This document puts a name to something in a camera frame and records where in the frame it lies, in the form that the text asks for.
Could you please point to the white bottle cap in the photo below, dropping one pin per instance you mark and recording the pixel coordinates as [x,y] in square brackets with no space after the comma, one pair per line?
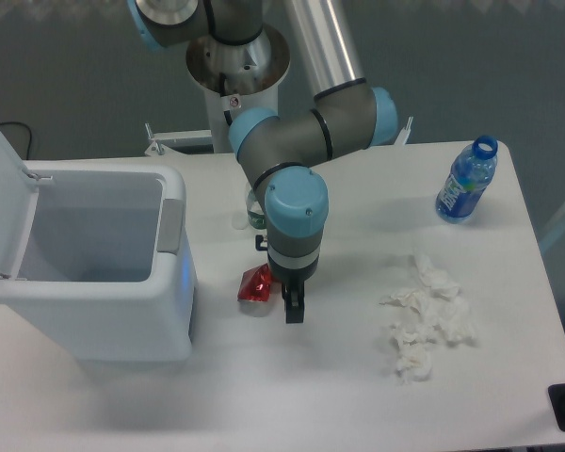
[239,223]

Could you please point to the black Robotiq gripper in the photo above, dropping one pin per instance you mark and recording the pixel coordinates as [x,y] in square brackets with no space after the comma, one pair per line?
[293,291]

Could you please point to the crumpled white tissue pile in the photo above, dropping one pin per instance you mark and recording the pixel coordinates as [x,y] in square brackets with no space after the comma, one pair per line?
[432,311]

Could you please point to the white trash bin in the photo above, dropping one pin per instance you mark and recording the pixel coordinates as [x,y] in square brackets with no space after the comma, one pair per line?
[107,272]

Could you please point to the clear bottle green label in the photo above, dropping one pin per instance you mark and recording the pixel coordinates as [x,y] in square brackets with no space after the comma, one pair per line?
[255,214]

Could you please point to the white trash bin lid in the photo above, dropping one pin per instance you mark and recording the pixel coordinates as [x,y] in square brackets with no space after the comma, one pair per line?
[19,195]

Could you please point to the blue plastic bottle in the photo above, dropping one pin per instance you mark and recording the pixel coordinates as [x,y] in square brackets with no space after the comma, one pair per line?
[470,174]

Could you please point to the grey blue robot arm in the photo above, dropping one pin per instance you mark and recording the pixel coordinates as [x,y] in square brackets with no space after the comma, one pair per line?
[236,58]

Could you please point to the crushed red can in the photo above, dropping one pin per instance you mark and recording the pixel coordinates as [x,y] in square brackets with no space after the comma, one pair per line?
[256,284]

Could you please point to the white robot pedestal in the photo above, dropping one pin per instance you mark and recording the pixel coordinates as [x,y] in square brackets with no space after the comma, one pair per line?
[214,139]

